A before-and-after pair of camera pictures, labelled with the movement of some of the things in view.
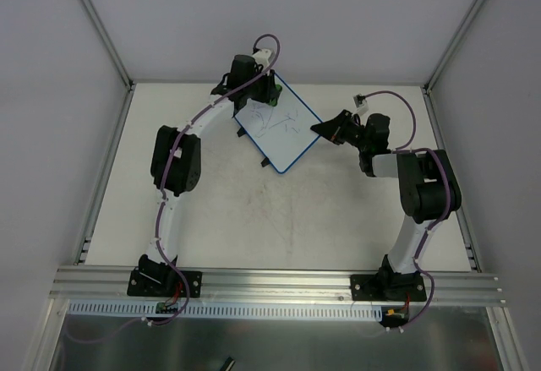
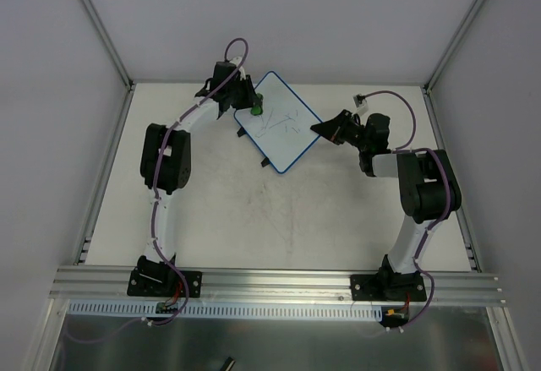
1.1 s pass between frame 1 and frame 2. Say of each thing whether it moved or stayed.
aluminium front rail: stayed
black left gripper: moved
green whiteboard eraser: moved
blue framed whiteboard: stayed
